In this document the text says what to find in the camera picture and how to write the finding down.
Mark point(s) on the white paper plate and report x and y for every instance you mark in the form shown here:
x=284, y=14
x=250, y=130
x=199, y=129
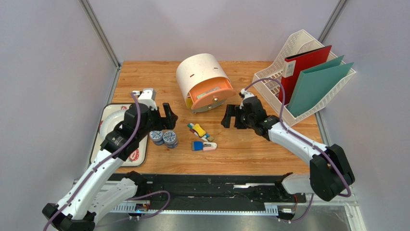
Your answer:
x=110, y=122

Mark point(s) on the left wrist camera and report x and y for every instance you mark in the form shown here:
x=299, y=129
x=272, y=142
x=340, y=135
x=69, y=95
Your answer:
x=146, y=96

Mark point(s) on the strawberry pattern tray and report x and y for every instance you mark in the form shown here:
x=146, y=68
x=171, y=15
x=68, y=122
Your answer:
x=136, y=158

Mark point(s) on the blue patterned tape roll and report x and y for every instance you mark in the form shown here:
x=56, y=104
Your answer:
x=157, y=137
x=170, y=139

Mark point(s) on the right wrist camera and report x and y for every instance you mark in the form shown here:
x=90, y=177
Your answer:
x=244, y=94

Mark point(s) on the white plastic file rack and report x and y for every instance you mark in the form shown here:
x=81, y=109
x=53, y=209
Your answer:
x=299, y=42

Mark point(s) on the yellow bone-shaped eraser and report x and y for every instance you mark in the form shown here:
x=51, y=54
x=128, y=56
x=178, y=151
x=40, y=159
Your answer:
x=199, y=129

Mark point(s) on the round drawer storage box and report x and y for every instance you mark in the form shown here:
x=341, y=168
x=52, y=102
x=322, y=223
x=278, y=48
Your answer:
x=198, y=74

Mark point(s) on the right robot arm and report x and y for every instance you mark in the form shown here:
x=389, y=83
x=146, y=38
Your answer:
x=330, y=173

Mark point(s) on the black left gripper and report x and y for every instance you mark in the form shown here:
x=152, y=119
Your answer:
x=171, y=118

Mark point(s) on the blue grey lint roller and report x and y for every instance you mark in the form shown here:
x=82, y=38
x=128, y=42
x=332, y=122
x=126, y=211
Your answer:
x=197, y=145

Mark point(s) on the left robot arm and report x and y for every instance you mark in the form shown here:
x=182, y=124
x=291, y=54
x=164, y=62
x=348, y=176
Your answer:
x=84, y=205

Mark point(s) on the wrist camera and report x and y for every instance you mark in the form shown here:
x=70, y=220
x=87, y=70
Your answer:
x=244, y=94
x=146, y=96

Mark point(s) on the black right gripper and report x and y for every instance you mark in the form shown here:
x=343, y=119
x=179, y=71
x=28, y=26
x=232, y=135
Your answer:
x=239, y=116

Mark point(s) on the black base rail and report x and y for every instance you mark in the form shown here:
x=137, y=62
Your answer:
x=217, y=193

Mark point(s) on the white brown marker pen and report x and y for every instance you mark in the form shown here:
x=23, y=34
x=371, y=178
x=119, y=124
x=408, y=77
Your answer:
x=203, y=137

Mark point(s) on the red file folder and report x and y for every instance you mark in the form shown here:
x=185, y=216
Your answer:
x=293, y=65

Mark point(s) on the teal file folder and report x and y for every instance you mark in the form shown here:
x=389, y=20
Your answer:
x=314, y=83

